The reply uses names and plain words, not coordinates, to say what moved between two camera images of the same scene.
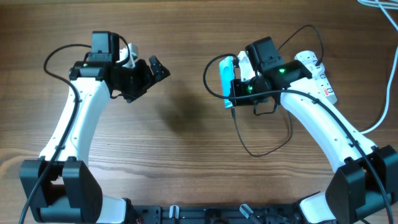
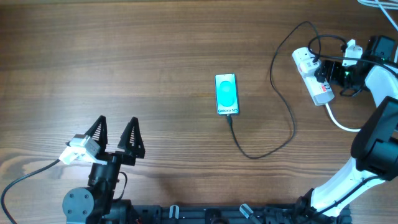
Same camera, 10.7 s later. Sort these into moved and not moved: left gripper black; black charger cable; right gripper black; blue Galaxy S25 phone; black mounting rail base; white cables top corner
Moved: black charger cable; left gripper black; right gripper black; blue Galaxy S25 phone
Not moved: black mounting rail base; white cables top corner
